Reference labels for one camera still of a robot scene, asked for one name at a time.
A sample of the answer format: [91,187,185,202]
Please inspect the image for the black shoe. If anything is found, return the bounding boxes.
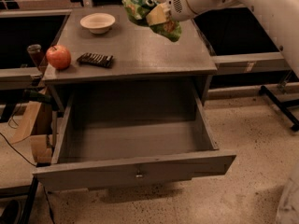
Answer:
[0,200,21,224]

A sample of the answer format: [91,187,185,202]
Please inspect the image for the black floor cable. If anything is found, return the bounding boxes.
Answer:
[0,132,37,168]

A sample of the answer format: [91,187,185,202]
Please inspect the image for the black stand leg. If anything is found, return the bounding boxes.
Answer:
[19,177,38,224]

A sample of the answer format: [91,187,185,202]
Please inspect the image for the green rice chip bag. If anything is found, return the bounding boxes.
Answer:
[121,0,181,42]

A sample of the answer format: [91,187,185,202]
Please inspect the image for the dark green clamp handle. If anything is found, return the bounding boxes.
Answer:
[23,90,52,104]

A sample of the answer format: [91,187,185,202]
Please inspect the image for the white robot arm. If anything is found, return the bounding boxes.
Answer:
[147,0,299,76]

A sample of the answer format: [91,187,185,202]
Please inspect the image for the red apple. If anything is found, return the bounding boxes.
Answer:
[46,45,71,70]

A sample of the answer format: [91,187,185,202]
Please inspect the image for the dark chocolate bar wrapper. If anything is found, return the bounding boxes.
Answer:
[77,52,113,68]

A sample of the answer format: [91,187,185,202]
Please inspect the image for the small metal drawer knob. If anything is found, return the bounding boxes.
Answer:
[135,171,144,179]

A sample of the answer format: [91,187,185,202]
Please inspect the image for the cardboard box pieces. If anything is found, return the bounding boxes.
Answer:
[9,98,53,164]

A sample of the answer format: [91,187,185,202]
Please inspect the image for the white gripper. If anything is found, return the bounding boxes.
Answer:
[146,0,190,26]

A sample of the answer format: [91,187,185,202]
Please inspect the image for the cream ceramic bowl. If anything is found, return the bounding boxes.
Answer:
[80,13,116,35]

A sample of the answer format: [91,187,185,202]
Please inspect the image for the open grey top drawer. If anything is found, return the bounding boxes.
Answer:
[34,83,235,191]

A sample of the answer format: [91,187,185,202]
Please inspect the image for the black chair base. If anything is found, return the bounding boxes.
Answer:
[259,86,299,132]

